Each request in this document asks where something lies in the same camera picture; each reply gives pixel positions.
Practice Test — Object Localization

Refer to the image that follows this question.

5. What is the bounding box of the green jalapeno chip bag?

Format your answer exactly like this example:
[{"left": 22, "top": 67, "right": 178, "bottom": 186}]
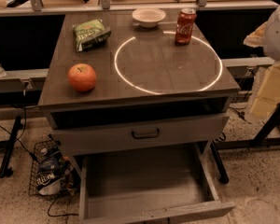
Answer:
[{"left": 73, "top": 20, "right": 111, "bottom": 52}]

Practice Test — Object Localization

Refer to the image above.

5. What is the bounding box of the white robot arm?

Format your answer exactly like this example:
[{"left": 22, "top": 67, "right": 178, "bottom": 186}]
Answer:
[{"left": 244, "top": 6, "right": 280, "bottom": 119}]

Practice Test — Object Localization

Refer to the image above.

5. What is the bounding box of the grey wooden drawer cabinet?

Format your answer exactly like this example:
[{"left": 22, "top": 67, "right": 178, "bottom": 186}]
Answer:
[{"left": 37, "top": 9, "right": 242, "bottom": 224}]

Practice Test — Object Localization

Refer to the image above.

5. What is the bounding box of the open bottom grey drawer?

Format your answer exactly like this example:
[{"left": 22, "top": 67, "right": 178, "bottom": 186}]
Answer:
[{"left": 79, "top": 144, "right": 234, "bottom": 224}]

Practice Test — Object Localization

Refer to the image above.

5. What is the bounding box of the dark blue snack bag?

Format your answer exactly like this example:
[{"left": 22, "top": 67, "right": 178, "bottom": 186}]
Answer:
[{"left": 39, "top": 157, "right": 59, "bottom": 171}]

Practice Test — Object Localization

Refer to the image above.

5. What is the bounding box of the black and white chip bag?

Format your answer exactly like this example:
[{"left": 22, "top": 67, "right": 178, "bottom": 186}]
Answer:
[{"left": 36, "top": 173, "right": 61, "bottom": 196}]

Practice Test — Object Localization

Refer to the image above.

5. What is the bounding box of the black table leg right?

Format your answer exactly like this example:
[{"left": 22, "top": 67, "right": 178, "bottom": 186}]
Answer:
[{"left": 210, "top": 143, "right": 229, "bottom": 184}]

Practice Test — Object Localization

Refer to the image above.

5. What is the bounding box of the red coca-cola can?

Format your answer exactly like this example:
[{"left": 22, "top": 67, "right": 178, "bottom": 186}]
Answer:
[{"left": 175, "top": 8, "right": 197, "bottom": 45}]

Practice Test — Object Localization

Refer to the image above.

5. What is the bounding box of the white bowl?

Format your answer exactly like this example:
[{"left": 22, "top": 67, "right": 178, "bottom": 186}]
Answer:
[{"left": 132, "top": 8, "right": 166, "bottom": 28}]

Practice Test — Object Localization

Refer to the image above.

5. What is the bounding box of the red apple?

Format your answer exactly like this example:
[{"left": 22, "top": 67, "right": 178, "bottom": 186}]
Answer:
[{"left": 67, "top": 63, "right": 96, "bottom": 92}]

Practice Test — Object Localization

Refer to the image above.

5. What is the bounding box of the black metal stand leg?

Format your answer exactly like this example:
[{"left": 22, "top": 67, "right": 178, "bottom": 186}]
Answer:
[{"left": 0, "top": 116, "right": 22, "bottom": 178}]

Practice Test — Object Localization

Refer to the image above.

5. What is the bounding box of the closed drawer with black handle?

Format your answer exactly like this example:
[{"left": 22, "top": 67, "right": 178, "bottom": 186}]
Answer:
[{"left": 52, "top": 113, "right": 229, "bottom": 156}]

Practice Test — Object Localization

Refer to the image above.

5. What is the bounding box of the black wire basket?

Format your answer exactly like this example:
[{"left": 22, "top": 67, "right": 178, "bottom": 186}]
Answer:
[{"left": 29, "top": 140, "right": 80, "bottom": 198}]

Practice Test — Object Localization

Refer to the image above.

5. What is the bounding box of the black floor cable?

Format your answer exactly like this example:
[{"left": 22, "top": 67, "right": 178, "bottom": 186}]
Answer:
[{"left": 0, "top": 81, "right": 79, "bottom": 218}]

